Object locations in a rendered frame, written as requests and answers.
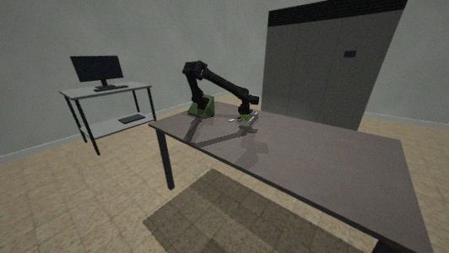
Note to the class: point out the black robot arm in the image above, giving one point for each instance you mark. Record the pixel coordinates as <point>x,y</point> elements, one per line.
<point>193,70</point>

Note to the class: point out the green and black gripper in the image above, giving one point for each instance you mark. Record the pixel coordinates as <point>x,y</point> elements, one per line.
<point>246,114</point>

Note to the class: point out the white rack of three labelled bins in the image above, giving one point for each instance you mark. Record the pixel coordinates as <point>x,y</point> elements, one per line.
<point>251,118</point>

